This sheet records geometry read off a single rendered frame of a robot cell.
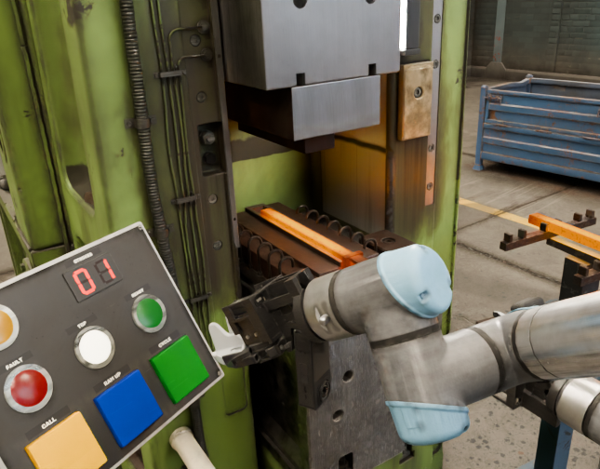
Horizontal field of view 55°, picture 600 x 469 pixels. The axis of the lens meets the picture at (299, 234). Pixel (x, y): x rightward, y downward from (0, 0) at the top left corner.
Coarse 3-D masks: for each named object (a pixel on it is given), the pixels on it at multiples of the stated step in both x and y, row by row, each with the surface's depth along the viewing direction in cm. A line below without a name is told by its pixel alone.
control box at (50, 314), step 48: (144, 240) 90; (0, 288) 72; (48, 288) 76; (96, 288) 81; (144, 288) 87; (48, 336) 75; (144, 336) 84; (192, 336) 90; (0, 384) 69; (48, 384) 72; (96, 384) 77; (0, 432) 67; (96, 432) 75; (144, 432) 80
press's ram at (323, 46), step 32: (224, 0) 103; (256, 0) 94; (288, 0) 95; (320, 0) 98; (352, 0) 102; (384, 0) 106; (224, 32) 106; (256, 32) 96; (288, 32) 97; (320, 32) 100; (352, 32) 104; (384, 32) 108; (224, 64) 109; (256, 64) 99; (288, 64) 99; (320, 64) 102; (352, 64) 106; (384, 64) 110
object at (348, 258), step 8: (272, 208) 148; (272, 216) 143; (280, 216) 143; (280, 224) 140; (288, 224) 138; (296, 224) 138; (296, 232) 135; (304, 232) 133; (312, 232) 133; (312, 240) 130; (320, 240) 128; (328, 240) 128; (328, 248) 124; (336, 248) 124; (344, 248) 124; (336, 256) 123; (344, 256) 119; (352, 256) 119; (360, 256) 119; (344, 264) 119; (352, 264) 120
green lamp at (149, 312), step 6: (144, 300) 86; (150, 300) 87; (138, 306) 85; (144, 306) 86; (150, 306) 86; (156, 306) 87; (138, 312) 85; (144, 312) 85; (150, 312) 86; (156, 312) 87; (162, 312) 88; (138, 318) 84; (144, 318) 85; (150, 318) 86; (156, 318) 86; (144, 324) 85; (150, 324) 85; (156, 324) 86
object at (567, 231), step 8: (536, 216) 148; (544, 216) 148; (536, 224) 148; (552, 224) 143; (560, 224) 142; (568, 224) 142; (552, 232) 144; (560, 232) 141; (568, 232) 139; (576, 232) 138; (584, 232) 137; (576, 240) 138; (584, 240) 136; (592, 240) 134
